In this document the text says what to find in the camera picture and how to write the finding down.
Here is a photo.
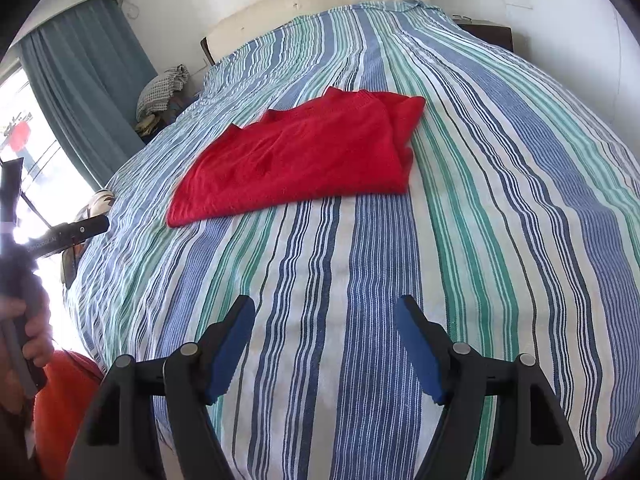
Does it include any cream padded headboard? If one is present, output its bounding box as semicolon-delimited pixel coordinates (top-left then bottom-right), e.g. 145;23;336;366
200;0;431;66

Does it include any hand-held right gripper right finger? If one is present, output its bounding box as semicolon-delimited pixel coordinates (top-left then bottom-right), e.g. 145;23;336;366
394;294;587;480

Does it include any red sweater with white print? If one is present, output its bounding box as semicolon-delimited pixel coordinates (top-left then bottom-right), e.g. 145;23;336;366
166;86;427;228

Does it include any dark wooden nightstand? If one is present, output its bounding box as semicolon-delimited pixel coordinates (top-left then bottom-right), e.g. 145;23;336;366
457;21;515;53

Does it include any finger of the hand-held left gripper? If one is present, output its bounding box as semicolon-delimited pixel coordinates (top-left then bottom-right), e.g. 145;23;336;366
59;215;111;252

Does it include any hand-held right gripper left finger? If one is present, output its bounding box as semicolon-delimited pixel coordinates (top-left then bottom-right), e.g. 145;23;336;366
65;294;257;480

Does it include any person's left hand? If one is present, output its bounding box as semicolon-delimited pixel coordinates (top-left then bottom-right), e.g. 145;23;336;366
0;285;55;411

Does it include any checked cloth bundle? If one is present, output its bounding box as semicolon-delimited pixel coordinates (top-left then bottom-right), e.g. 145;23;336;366
136;64;191;121

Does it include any teal curtain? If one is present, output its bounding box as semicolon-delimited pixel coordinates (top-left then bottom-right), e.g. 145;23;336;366
19;0;158;191

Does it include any striped bedspread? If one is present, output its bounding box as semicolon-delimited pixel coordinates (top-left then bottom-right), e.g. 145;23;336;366
62;0;640;480

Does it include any window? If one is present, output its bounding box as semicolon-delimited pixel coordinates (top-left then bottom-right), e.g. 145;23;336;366
0;67;96;241

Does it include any white wardrobe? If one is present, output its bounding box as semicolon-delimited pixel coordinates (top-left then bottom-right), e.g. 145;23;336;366
520;0;640;131

